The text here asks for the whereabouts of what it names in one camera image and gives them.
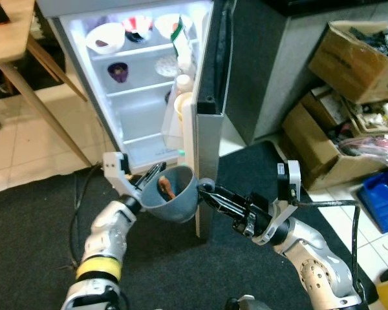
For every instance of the grey right robot leg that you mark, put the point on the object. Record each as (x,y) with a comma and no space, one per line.
(246,303)

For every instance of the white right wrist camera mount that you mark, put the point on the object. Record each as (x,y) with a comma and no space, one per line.
(291,177)

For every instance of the brown food piece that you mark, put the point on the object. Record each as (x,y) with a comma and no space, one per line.
(166,188)

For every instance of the white bowl with dark food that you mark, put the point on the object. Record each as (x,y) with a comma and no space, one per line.
(113,32)

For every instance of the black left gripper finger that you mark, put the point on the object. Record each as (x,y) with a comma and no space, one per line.
(154,176)
(153,188)

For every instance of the grey fridge door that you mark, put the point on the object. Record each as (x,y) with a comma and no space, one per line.
(210,142)

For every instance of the cardboard box with black items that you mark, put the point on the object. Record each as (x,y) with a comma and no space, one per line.
(349,68)

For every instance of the green white carton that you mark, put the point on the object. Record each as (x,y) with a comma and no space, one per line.
(181,48)

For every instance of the plain white bowl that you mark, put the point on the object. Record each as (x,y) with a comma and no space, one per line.
(165,24)

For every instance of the white round plate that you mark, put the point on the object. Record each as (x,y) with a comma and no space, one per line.
(166,66)

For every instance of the grey counter cabinet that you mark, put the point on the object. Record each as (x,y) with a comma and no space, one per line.
(271,71)

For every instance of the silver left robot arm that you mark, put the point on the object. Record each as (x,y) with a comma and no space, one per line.
(107,232)

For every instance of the large open cardboard box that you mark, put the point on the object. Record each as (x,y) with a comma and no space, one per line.
(307,152)

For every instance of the light wooden table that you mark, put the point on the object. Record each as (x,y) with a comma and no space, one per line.
(6,45)

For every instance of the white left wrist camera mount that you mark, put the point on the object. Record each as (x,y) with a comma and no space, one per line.
(113,174)

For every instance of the black floor mat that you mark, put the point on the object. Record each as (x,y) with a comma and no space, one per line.
(194,271)

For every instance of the blue plastic bowl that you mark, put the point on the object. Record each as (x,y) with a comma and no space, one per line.
(181,206)

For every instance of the small labelled cardboard box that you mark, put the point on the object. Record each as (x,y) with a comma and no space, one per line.
(326,100)

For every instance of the blue plastic bin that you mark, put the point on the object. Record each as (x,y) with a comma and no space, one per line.
(378,203)

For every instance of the shallow cardboard tray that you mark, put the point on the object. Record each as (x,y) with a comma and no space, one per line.
(375,129)

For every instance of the grey two-door fridge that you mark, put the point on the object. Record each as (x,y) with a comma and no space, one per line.
(84,5)

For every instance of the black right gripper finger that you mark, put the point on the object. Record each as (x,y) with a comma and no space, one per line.
(223,194)
(225,206)

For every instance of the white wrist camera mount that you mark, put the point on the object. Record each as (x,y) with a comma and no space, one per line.
(291,177)
(113,174)

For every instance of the white plastic bottle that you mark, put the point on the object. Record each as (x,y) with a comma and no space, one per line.
(183,87)

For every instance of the red white bowl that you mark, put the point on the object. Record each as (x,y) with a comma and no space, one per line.
(137,24)

